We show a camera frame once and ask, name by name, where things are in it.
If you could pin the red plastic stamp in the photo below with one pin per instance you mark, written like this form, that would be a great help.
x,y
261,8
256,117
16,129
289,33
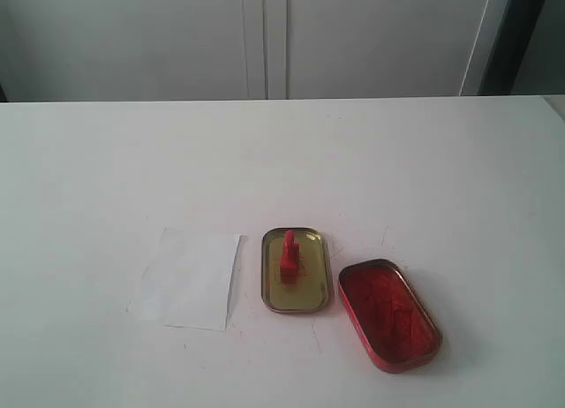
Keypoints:
x,y
290,259

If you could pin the white paper sheet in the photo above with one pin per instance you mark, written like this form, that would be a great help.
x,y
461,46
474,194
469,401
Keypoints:
x,y
188,282

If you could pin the red ink pad tin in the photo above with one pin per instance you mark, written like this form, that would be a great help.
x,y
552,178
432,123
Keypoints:
x,y
392,322

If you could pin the gold tin lid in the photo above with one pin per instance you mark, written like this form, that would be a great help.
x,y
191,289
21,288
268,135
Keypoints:
x,y
312,291

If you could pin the white cabinet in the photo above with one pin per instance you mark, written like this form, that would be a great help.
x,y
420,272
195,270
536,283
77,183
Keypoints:
x,y
152,50

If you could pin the black vertical pole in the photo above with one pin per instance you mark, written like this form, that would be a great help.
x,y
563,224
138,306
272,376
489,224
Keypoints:
x,y
512,40

